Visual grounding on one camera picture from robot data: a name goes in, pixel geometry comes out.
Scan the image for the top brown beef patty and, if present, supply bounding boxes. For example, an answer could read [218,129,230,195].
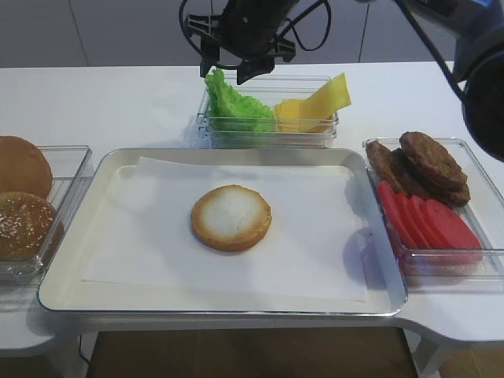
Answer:
[399,132,467,191]

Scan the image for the toasted bottom bun half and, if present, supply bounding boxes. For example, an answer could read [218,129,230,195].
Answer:
[190,184,272,252]

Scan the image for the left brown beef patty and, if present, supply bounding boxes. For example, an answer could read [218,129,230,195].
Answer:
[365,141,403,193]

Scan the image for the flat yellow cheese slices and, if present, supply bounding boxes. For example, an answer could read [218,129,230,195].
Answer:
[273,99,332,133]

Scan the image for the brown beef patty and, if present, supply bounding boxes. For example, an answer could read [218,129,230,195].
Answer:
[389,148,471,207]
[399,132,467,191]
[365,141,403,193]

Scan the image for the red tomato slice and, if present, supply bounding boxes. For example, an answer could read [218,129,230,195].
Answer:
[395,192,423,249]
[421,199,483,265]
[377,180,417,248]
[407,195,437,249]

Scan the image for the silver metal tray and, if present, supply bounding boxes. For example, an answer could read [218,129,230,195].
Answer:
[39,148,407,317]

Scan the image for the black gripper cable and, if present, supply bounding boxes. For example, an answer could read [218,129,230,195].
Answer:
[179,0,332,52]

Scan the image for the sesame seed bun top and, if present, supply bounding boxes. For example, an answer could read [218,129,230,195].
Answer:
[1,191,56,261]

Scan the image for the green lettuce in container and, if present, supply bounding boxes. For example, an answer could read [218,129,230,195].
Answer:
[205,69,275,133]

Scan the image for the white paper sheet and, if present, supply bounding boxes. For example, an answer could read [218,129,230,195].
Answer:
[83,157,365,302]

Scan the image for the black hanging cable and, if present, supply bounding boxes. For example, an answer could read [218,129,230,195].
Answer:
[76,333,92,378]

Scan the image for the clear centre plastic container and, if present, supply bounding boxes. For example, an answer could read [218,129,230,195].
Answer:
[196,73,339,149]

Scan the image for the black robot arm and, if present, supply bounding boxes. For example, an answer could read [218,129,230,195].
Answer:
[178,1,503,161]

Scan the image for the back red tomato slice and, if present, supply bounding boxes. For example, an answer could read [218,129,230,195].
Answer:
[377,180,417,248]

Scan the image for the plain brown bun top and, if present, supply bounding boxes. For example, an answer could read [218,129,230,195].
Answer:
[1,136,53,198]

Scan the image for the upright yellow cheese slice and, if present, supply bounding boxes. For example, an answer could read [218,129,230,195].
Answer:
[300,73,352,120]

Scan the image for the clear plastic container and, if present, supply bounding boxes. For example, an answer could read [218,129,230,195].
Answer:
[1,145,94,285]
[367,138,503,280]
[196,73,339,149]

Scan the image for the lower brown beef patty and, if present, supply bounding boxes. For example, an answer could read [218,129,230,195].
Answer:
[389,148,471,207]

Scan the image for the clear left plastic container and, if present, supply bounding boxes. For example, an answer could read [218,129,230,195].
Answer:
[1,145,94,285]

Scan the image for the clear right plastic container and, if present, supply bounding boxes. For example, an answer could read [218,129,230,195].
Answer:
[367,138,503,280]

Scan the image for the front red tomato slice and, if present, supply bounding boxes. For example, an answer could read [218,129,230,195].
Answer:
[421,199,483,265]

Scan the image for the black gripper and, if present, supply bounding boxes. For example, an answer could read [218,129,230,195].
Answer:
[186,0,296,85]

